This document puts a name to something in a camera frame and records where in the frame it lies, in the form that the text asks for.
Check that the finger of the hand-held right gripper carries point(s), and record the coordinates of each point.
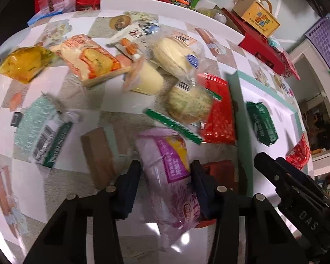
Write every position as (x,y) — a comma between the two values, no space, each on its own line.
(280,187)
(299,177)

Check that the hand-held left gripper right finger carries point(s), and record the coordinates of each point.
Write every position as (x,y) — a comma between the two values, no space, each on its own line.
(200,191)

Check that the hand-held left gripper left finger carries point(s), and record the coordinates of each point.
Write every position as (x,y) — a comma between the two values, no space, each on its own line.
(126,194)

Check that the purple snack packet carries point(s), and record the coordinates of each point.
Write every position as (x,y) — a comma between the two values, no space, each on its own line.
(167,176)

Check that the white tray with teal rim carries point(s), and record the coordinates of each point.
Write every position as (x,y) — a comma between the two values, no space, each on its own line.
(280,107)

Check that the red patterned snack packet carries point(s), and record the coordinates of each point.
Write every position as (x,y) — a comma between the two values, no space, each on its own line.
(220,118)

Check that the greenish round pastry packet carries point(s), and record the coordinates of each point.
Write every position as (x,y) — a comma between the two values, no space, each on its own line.
(189,104)

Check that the light green snack packet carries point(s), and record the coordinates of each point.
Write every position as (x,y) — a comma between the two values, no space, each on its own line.
(35,126)

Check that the pale yellow cake packet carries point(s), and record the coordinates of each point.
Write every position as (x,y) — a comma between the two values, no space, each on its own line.
(147,81)

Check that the pale round pastry packet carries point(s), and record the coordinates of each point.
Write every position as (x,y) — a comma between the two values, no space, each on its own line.
(170,55)

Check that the small red snack packet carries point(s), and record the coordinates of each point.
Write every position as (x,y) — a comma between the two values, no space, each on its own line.
(299,152)

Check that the dark green snack packet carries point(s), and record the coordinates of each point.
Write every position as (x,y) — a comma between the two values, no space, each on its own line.
(262,123)

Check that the checkered printed tablecloth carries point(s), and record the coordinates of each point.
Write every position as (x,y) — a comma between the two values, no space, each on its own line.
(121,121)

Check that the white cabinet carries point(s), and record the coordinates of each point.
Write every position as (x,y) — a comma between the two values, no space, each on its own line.
(308,52)

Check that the light blue packet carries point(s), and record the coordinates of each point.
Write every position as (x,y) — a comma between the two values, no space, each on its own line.
(273,42)

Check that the orange cream snack packet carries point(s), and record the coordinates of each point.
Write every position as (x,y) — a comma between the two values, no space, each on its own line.
(90,60)

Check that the red gift box with cutouts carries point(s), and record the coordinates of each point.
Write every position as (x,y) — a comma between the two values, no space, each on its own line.
(255,41)

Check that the purple perforated basket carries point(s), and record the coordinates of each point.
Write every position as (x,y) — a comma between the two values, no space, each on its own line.
(321,35)

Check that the white packet with orange print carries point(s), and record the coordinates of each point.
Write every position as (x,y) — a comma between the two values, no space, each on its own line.
(129,37)

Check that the yellow snack packet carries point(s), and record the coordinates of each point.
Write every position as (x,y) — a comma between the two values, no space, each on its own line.
(27,63)

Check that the clear plastic bottle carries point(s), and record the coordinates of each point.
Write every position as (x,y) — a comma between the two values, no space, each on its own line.
(220,18)

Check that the blue and white box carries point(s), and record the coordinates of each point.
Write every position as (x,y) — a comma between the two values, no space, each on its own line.
(44,18)

